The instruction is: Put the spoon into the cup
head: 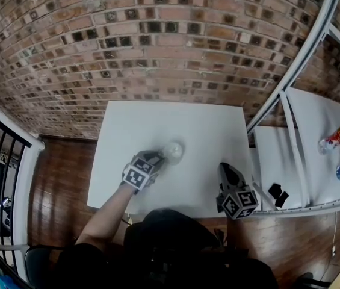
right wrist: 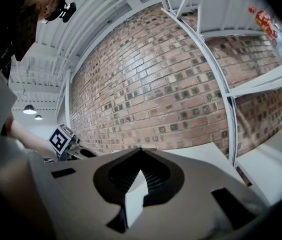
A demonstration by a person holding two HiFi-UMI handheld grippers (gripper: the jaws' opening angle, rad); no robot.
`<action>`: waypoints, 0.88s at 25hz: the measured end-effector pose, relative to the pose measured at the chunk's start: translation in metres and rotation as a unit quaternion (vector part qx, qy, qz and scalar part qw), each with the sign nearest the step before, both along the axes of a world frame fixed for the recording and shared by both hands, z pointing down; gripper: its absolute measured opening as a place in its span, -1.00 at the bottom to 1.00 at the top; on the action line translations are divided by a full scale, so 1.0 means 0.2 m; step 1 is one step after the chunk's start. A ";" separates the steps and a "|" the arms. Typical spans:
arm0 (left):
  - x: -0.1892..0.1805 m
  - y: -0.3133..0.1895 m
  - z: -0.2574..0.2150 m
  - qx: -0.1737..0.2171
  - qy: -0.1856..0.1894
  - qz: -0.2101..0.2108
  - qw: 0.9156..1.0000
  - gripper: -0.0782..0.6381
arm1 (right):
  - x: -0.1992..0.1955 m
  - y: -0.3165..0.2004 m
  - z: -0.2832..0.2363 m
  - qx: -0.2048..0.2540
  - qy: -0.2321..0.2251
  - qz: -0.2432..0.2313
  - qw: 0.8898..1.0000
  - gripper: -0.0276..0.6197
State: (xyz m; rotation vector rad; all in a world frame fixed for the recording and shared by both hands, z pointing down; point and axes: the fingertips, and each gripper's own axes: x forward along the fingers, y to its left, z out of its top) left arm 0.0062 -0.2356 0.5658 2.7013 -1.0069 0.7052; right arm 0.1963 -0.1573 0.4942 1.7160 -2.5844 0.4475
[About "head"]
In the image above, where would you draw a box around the red label plastic bottle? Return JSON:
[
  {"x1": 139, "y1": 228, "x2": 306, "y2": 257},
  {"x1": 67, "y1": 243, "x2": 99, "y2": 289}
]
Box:
[{"x1": 318, "y1": 123, "x2": 340, "y2": 156}]

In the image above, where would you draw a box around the white cable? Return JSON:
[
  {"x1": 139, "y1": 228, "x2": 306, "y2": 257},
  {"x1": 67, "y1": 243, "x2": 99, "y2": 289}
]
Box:
[{"x1": 331, "y1": 211, "x2": 339, "y2": 256}]

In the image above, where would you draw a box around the white railing frame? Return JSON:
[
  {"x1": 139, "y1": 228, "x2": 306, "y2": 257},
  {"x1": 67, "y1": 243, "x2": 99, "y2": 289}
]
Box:
[{"x1": 0, "y1": 88, "x2": 46, "y2": 282}]

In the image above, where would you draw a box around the white shelf board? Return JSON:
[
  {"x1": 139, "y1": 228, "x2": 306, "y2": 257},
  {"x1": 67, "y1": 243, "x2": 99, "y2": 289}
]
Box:
[{"x1": 285, "y1": 86, "x2": 340, "y2": 209}]

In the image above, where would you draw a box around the white metal shelf frame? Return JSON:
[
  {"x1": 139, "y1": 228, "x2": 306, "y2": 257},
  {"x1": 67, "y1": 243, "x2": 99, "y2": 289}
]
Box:
[{"x1": 246, "y1": 0, "x2": 340, "y2": 219}]

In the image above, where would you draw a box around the black chair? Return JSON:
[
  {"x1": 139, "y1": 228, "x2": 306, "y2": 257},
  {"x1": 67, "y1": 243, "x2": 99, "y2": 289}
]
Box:
[{"x1": 24, "y1": 244, "x2": 66, "y2": 289}]

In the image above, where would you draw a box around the person's left forearm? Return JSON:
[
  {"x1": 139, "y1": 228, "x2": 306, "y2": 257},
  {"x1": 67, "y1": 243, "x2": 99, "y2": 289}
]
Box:
[{"x1": 75, "y1": 184, "x2": 135, "y2": 250}]

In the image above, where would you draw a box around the black folded object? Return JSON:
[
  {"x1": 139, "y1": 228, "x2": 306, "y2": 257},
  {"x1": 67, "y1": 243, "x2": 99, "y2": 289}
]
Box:
[{"x1": 267, "y1": 183, "x2": 290, "y2": 208}]

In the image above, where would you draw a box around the white flat board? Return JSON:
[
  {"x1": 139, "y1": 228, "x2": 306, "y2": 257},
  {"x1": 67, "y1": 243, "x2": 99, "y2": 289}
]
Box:
[{"x1": 253, "y1": 125, "x2": 309, "y2": 210}]

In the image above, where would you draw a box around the clear glass cup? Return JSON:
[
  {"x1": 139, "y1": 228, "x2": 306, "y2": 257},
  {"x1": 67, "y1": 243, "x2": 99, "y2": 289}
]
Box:
[{"x1": 161, "y1": 140, "x2": 187, "y2": 166}]

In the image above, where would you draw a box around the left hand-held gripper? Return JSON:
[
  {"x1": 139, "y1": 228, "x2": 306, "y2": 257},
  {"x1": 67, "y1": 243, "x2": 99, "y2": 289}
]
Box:
[{"x1": 119, "y1": 149, "x2": 167, "y2": 196}]

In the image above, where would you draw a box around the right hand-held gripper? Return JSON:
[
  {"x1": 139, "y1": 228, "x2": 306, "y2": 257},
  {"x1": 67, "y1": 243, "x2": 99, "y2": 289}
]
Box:
[{"x1": 215, "y1": 162, "x2": 259, "y2": 221}]

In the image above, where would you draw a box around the person's black clothing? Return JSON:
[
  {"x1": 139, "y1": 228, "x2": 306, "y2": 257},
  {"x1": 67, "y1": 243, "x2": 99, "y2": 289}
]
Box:
[{"x1": 55, "y1": 208, "x2": 279, "y2": 289}]

